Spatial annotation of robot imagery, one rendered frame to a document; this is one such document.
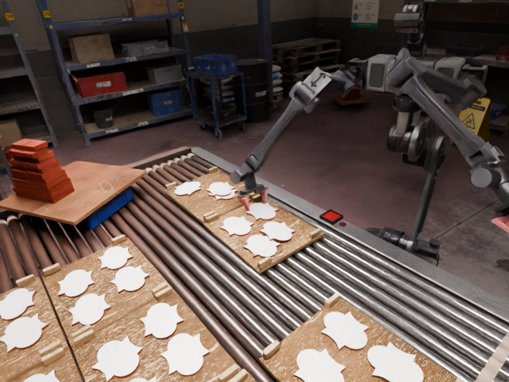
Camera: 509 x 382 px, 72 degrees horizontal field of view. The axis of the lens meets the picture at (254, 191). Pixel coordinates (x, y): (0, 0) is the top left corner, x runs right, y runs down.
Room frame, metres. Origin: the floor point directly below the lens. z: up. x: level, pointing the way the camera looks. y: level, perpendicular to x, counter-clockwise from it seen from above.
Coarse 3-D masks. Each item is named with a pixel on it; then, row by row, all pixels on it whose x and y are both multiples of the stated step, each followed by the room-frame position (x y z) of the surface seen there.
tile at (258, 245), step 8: (248, 240) 1.16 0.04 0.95; (256, 240) 1.15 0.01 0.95; (264, 240) 1.15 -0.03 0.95; (272, 240) 1.15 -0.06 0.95; (248, 248) 1.11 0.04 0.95; (256, 248) 1.11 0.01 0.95; (264, 248) 1.10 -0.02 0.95; (272, 248) 1.10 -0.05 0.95; (256, 256) 1.06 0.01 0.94; (264, 256) 1.05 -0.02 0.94; (272, 256) 1.06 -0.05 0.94
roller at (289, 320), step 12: (144, 192) 1.68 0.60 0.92; (156, 204) 1.54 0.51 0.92; (168, 216) 1.43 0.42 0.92; (180, 228) 1.32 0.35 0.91; (192, 240) 1.23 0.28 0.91; (204, 240) 1.22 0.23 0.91; (204, 252) 1.16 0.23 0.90; (216, 252) 1.13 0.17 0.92; (216, 264) 1.09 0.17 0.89; (228, 264) 1.05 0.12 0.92; (240, 276) 0.98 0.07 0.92; (252, 288) 0.92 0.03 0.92; (264, 300) 0.86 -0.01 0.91; (276, 312) 0.81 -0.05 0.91; (288, 312) 0.80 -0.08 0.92; (288, 324) 0.76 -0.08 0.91; (300, 324) 0.75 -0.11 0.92
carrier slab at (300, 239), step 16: (240, 208) 1.42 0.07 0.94; (208, 224) 1.31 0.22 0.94; (256, 224) 1.28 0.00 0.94; (288, 224) 1.26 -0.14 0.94; (304, 224) 1.25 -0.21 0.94; (224, 240) 1.18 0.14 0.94; (240, 240) 1.17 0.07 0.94; (304, 240) 1.14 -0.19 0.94; (240, 256) 1.08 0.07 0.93; (288, 256) 1.07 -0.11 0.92
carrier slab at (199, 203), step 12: (192, 180) 1.74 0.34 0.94; (204, 180) 1.73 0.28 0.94; (216, 180) 1.72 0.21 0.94; (228, 180) 1.71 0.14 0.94; (168, 192) 1.63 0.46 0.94; (204, 192) 1.61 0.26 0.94; (252, 192) 1.57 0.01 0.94; (180, 204) 1.51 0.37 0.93; (192, 204) 1.49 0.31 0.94; (204, 204) 1.49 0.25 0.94; (216, 204) 1.48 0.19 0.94; (228, 204) 1.47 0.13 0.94; (240, 204) 1.46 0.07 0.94
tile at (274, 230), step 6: (270, 222) 1.27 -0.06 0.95; (276, 222) 1.27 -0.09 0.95; (264, 228) 1.22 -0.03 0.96; (270, 228) 1.22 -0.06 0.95; (276, 228) 1.22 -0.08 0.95; (282, 228) 1.22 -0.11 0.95; (288, 228) 1.22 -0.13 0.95; (270, 234) 1.17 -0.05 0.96; (276, 234) 1.17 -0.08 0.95; (282, 234) 1.17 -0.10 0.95; (288, 234) 1.17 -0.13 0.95; (270, 240) 1.14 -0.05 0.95; (276, 240) 1.14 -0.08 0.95; (282, 240) 1.14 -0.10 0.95; (288, 240) 1.14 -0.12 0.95
